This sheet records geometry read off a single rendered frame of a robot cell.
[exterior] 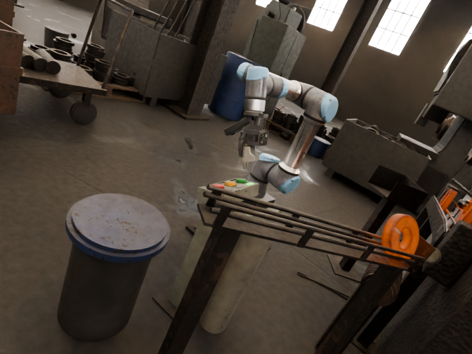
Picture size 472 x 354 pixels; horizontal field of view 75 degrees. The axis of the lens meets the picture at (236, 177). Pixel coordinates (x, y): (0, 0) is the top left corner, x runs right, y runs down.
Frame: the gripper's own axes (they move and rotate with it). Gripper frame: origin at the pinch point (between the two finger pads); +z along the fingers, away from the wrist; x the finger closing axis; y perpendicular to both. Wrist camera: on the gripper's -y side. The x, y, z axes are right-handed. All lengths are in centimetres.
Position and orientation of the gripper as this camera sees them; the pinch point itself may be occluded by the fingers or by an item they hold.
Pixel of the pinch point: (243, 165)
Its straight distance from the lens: 116.5
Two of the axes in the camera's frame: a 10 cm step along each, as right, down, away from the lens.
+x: 5.4, -1.3, 8.3
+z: -0.9, 9.7, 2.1
